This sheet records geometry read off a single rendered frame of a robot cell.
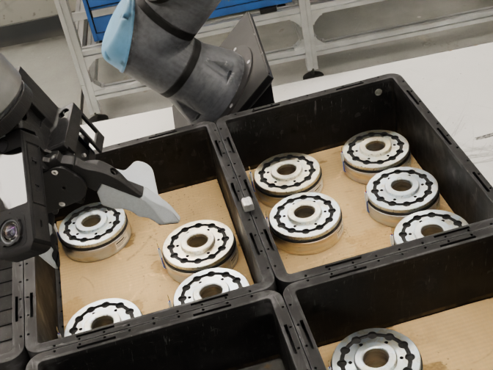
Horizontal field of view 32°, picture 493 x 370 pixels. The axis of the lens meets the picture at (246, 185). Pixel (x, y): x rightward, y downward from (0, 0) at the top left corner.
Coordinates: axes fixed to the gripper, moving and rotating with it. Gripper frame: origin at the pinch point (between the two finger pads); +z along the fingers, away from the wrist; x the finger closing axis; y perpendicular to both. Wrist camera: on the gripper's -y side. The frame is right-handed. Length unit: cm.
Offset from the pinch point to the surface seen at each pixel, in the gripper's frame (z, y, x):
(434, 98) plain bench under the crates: 60, 74, -25
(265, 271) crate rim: 18.6, 7.6, -7.4
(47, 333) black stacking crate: 13.2, 4.7, 20.3
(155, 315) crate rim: 13.6, 2.2, 4.3
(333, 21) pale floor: 146, 244, 23
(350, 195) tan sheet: 35.3, 31.6, -13.4
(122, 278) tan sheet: 22.5, 18.7, 17.2
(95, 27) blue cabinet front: 76, 195, 87
